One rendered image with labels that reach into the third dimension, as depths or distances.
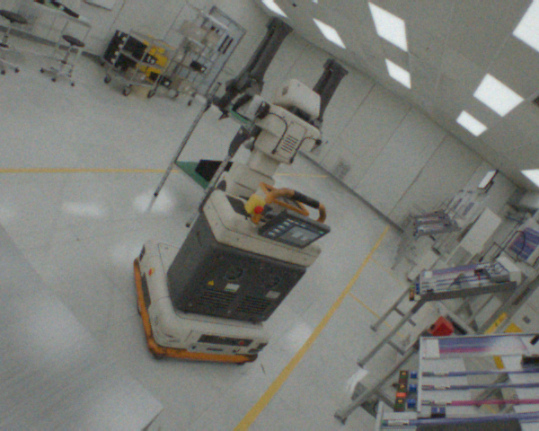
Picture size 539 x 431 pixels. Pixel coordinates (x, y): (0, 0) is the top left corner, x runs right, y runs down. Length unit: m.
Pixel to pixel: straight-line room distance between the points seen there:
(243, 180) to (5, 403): 1.46
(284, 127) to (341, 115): 8.64
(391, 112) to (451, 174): 2.33
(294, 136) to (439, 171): 8.40
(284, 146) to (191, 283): 0.75
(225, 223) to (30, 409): 1.03
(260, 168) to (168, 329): 0.87
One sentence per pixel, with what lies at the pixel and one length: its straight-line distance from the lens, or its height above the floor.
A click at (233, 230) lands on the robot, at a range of 1.39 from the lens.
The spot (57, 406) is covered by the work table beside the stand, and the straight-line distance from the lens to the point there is 0.59.
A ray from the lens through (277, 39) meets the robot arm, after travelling 1.82.
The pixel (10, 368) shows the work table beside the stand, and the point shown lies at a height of 0.80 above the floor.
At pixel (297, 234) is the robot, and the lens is 1.47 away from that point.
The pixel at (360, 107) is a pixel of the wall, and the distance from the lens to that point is 10.22.
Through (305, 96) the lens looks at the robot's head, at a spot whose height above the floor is 1.34.
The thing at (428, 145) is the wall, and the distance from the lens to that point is 9.95.
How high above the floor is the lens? 1.31
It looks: 18 degrees down
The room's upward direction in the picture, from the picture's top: 34 degrees clockwise
